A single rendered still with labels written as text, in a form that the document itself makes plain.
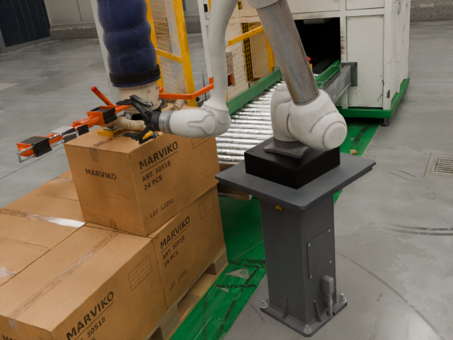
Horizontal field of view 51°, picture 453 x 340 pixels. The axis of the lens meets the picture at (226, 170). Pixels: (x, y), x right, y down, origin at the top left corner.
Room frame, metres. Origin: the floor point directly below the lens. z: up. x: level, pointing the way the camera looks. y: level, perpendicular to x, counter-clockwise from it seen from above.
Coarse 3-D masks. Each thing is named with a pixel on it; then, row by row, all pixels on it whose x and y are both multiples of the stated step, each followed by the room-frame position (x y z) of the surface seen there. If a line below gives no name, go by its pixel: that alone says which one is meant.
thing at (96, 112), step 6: (96, 108) 1.99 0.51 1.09; (102, 108) 1.99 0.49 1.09; (108, 108) 1.98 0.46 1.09; (114, 108) 1.95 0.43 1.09; (90, 114) 1.93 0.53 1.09; (96, 114) 1.91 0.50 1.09; (102, 114) 1.90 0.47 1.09; (108, 114) 1.91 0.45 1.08; (114, 114) 1.95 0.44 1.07; (102, 120) 1.90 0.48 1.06; (108, 120) 1.91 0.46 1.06; (114, 120) 1.94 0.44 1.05
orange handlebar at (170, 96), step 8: (160, 88) 2.25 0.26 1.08; (208, 88) 2.15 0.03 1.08; (160, 96) 2.14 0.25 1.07; (168, 96) 2.11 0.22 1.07; (176, 96) 2.09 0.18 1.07; (184, 96) 2.06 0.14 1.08; (192, 96) 2.05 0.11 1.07; (80, 120) 1.87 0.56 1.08; (88, 120) 1.85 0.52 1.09; (96, 120) 1.88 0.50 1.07; (48, 136) 1.73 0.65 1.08; (24, 152) 1.60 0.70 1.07
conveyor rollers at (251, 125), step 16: (256, 96) 3.87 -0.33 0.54; (240, 112) 3.46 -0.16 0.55; (256, 112) 3.41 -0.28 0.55; (240, 128) 3.09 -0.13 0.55; (256, 128) 3.09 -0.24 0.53; (224, 144) 2.82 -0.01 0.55; (240, 144) 2.78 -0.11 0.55; (256, 144) 2.80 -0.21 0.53; (224, 160) 2.61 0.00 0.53; (240, 160) 2.56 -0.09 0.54
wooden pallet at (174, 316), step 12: (216, 252) 2.23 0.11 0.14; (216, 264) 2.21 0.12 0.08; (204, 276) 2.20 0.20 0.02; (216, 276) 2.20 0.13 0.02; (192, 288) 2.11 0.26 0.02; (204, 288) 2.09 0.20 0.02; (180, 300) 1.89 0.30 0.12; (192, 300) 2.01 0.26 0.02; (168, 312) 1.80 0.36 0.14; (180, 312) 1.92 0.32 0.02; (156, 324) 1.71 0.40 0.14; (168, 324) 1.78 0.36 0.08; (180, 324) 1.86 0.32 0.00; (156, 336) 1.75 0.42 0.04; (168, 336) 1.77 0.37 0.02
